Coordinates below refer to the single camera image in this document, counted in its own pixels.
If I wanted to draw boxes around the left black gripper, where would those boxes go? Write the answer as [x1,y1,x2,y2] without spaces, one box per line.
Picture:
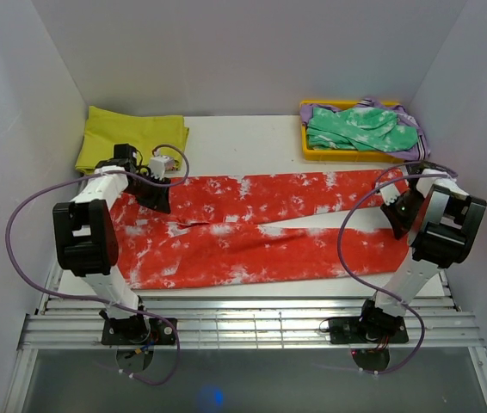
[124,171,172,214]

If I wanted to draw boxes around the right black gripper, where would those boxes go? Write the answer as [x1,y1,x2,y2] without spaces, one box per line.
[379,188,425,239]

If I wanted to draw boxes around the red tie-dye trousers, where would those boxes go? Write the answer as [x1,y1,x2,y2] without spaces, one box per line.
[111,170,408,289]

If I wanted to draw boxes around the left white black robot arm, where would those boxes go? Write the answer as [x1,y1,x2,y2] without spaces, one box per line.
[52,144,174,344]

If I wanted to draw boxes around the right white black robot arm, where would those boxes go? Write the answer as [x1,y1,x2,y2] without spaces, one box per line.
[356,161,487,343]

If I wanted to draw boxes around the folded yellow-green trousers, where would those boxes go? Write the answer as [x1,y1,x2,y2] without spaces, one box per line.
[75,106,189,175]

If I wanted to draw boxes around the green tie-dye trousers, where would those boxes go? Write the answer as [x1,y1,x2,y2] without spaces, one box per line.
[305,107,418,153]

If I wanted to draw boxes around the purple striped garment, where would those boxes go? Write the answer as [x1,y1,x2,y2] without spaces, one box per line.
[299,98,429,163]

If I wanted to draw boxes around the yellow plastic bin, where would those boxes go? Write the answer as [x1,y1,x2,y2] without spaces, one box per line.
[299,99,402,164]

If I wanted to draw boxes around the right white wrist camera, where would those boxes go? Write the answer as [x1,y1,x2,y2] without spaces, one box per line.
[374,176,409,206]

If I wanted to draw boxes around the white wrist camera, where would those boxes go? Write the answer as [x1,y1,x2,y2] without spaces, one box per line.
[148,149,176,180]
[374,176,409,206]

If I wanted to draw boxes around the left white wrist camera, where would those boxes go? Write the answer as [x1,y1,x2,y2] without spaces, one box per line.
[148,149,176,180]

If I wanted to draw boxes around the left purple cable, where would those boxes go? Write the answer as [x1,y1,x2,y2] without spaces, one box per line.
[5,144,190,386]

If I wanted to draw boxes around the purple cable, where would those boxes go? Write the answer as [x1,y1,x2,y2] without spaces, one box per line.
[5,144,190,386]
[316,160,459,376]

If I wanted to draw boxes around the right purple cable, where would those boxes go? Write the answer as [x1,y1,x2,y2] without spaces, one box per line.
[316,160,459,376]

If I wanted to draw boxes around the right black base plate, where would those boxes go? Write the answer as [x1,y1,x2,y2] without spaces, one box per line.
[319,317,409,344]

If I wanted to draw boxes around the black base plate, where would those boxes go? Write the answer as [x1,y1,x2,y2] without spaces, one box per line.
[100,318,176,347]
[319,317,409,344]

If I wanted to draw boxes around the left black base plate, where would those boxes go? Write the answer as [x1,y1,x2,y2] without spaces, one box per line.
[100,318,176,347]

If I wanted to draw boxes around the aluminium rail frame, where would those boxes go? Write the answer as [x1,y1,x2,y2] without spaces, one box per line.
[3,171,487,413]

